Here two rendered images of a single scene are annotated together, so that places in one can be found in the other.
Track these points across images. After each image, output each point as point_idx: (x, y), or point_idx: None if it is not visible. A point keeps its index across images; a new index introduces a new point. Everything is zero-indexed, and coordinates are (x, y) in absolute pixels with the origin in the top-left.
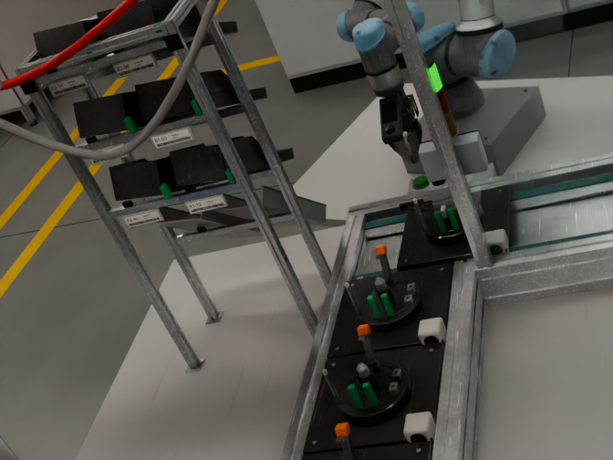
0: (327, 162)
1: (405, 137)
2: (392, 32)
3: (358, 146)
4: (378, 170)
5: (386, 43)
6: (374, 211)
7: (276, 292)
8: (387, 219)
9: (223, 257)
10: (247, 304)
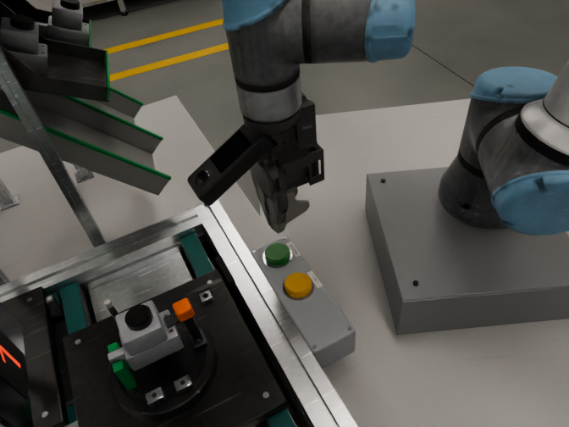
0: (359, 121)
1: (385, 174)
2: (292, 25)
3: (399, 130)
4: (361, 175)
5: (259, 37)
6: (208, 231)
7: (124, 205)
8: (201, 255)
9: (181, 129)
10: (105, 190)
